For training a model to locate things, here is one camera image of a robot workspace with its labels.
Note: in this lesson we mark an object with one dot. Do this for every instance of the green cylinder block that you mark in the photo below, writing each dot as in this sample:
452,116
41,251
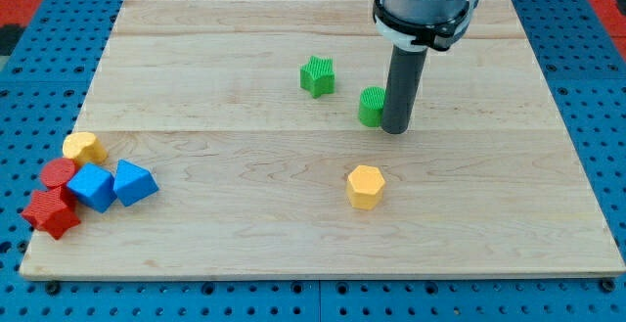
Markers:
370,106

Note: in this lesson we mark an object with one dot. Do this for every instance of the red cylinder block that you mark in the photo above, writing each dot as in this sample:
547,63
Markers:
57,172

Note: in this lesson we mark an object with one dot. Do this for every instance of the black and white mounting clamp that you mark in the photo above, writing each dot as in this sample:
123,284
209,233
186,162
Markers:
414,37

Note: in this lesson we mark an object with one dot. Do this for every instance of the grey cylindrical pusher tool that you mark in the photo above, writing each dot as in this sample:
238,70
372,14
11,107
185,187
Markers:
404,75

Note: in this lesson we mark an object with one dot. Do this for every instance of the blue triangle block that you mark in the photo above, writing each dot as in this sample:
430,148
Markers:
133,183

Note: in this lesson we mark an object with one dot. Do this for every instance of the green star block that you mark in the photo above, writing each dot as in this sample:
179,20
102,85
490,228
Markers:
317,76

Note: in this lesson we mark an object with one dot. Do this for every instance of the yellow heart block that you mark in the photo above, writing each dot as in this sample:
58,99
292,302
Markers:
84,147

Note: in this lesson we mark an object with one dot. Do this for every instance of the blue cube block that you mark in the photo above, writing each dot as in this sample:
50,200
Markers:
93,186

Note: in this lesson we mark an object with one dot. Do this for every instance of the red star block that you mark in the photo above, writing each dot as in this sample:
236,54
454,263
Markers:
52,211

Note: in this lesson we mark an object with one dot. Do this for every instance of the yellow hexagon block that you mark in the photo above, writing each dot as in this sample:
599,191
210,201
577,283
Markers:
364,187

